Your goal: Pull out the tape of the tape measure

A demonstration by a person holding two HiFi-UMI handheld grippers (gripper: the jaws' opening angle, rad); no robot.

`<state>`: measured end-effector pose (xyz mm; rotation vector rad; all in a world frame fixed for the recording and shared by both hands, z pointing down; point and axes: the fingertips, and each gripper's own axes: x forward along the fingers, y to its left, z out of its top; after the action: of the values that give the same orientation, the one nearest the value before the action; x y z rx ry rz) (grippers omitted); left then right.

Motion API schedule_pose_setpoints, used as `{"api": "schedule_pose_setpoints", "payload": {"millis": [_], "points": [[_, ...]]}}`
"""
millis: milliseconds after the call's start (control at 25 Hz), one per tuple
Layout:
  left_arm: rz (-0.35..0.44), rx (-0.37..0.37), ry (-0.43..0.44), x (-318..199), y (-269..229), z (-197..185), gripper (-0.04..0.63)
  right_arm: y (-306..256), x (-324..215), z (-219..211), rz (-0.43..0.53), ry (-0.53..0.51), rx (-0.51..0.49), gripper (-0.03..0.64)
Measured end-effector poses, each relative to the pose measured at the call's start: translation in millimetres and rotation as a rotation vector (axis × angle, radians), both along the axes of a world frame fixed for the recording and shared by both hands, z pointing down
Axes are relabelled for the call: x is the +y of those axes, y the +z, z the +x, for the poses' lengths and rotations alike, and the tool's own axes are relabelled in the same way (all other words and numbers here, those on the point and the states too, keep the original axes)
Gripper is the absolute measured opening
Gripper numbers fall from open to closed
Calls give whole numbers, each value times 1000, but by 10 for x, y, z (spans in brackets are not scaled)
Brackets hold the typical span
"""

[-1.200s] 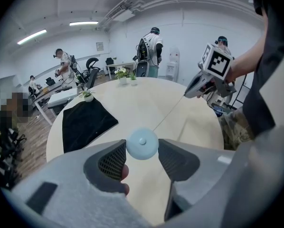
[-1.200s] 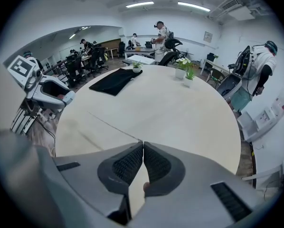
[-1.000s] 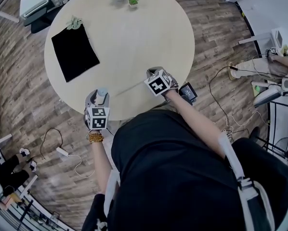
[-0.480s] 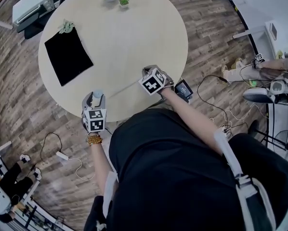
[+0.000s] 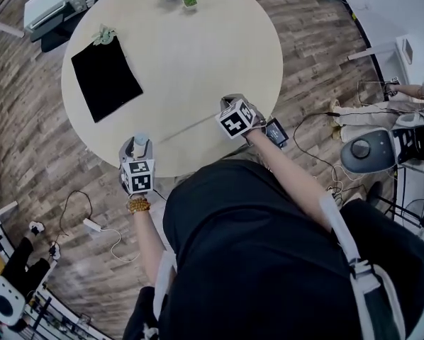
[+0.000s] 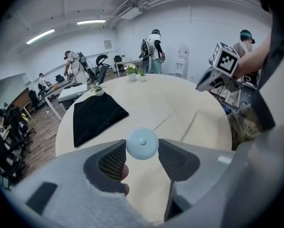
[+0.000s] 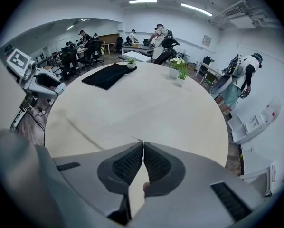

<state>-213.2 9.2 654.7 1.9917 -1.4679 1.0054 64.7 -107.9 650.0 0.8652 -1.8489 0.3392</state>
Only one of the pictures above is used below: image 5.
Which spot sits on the black small screen device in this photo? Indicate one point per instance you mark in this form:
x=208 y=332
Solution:
x=276 y=132

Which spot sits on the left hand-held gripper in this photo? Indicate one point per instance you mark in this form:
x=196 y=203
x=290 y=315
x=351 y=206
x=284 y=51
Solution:
x=139 y=177

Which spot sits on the standing fan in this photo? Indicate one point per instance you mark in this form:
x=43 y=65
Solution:
x=419 y=212

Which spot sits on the black cloth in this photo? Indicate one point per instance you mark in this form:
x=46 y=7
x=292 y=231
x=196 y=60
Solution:
x=105 y=80

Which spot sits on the white side desk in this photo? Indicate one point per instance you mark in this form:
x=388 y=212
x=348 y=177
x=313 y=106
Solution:
x=410 y=69

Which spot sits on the white power strip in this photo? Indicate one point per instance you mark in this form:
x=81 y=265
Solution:
x=93 y=225

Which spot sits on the person's right forearm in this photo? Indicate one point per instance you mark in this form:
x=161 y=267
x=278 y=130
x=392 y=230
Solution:
x=286 y=168

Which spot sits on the white countertop oven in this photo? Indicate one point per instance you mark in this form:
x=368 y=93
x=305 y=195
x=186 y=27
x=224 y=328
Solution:
x=49 y=2

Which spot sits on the person's left forearm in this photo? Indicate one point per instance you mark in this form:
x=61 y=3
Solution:
x=148 y=239

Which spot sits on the person's black shirt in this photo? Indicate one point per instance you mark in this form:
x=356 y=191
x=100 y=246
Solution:
x=251 y=260

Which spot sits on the grey shell backpack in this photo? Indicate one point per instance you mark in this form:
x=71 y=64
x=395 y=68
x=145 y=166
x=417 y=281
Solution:
x=6 y=303
x=371 y=151

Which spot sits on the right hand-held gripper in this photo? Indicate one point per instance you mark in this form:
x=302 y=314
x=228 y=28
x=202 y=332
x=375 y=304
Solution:
x=237 y=120

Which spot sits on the small white round object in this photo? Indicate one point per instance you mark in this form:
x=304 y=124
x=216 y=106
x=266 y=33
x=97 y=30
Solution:
x=141 y=138

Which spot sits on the small grey tablet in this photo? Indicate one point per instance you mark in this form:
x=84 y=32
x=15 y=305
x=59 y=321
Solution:
x=408 y=47

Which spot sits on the small leafy potted plant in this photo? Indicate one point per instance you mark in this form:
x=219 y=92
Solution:
x=104 y=35

